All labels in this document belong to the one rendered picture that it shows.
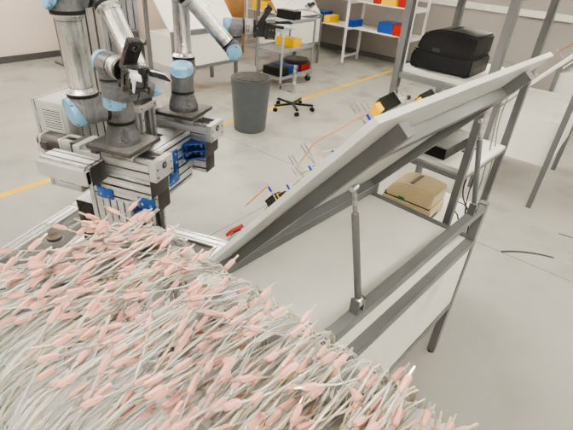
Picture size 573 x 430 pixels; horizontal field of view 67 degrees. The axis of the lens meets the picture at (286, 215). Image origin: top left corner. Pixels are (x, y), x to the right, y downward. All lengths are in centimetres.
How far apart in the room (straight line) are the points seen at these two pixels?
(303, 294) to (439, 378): 118
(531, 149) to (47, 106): 378
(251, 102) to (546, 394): 383
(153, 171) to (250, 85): 317
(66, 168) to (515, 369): 253
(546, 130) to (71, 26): 372
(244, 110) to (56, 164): 326
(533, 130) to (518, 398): 247
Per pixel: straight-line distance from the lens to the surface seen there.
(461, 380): 267
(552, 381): 293
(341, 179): 117
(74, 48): 183
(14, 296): 69
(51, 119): 240
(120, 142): 196
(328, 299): 168
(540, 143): 443
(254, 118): 511
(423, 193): 246
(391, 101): 124
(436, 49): 226
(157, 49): 656
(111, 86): 161
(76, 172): 202
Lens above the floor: 194
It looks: 32 degrees down
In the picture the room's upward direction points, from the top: 4 degrees clockwise
